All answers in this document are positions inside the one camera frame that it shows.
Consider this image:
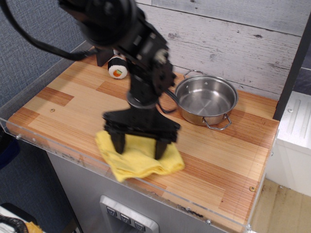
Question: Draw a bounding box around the plush sushi roll toy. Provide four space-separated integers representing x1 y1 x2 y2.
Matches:
107 52 128 79

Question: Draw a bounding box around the yellow object bottom left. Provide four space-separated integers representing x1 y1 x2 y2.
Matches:
25 222 44 233

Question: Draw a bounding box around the white appliance on right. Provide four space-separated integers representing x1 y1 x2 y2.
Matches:
266 91 311 196

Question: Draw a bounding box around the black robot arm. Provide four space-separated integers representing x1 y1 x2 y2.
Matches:
59 0 180 159

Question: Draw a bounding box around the yellow towel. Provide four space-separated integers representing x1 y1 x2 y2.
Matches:
95 130 185 182

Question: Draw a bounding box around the dark vertical frame post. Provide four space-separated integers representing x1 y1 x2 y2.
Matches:
96 49 114 67

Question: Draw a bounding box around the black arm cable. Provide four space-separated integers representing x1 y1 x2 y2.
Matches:
0 0 98 61

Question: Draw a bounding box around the dark right frame post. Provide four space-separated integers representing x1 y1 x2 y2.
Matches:
273 15 311 121

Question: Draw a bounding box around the silver dispenser panel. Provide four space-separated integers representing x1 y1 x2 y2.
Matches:
100 195 159 233

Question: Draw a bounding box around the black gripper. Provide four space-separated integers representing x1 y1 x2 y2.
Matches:
103 107 180 160

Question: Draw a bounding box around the clear acrylic guard rail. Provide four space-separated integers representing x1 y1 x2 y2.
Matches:
0 40 278 233

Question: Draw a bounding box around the stainless steel pot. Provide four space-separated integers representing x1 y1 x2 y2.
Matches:
174 70 239 131

